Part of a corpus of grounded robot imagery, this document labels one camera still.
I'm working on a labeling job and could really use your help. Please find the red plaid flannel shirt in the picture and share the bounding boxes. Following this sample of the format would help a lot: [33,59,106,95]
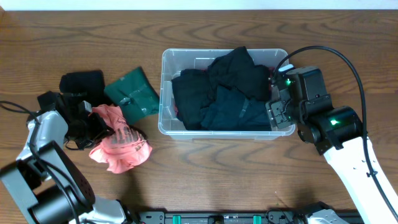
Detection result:
[172,65,274,120]

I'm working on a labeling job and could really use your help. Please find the black garment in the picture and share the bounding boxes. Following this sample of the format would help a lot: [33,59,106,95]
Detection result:
[172,47,272,131]
[59,70,111,106]

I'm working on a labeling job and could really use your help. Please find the pink printed t-shirt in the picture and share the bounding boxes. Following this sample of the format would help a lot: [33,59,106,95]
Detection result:
[89,105,152,174]

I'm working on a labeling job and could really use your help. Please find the dark green garment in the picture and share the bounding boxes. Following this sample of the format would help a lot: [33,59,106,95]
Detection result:
[104,67,160,125]

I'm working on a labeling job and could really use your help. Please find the dark navy garment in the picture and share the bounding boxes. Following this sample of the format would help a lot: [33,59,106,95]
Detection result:
[200,86,272,131]

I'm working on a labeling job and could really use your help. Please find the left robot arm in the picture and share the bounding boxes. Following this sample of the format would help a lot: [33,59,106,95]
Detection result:
[1,91,139,224]

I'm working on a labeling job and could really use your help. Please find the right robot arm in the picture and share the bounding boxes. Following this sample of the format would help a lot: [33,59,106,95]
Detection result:
[266,65,397,223]

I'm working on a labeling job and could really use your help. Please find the clear plastic storage bin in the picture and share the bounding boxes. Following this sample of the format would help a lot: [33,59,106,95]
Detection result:
[158,49,296,141]

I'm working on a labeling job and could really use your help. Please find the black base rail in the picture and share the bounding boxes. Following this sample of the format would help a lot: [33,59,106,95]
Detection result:
[138,202,364,224]

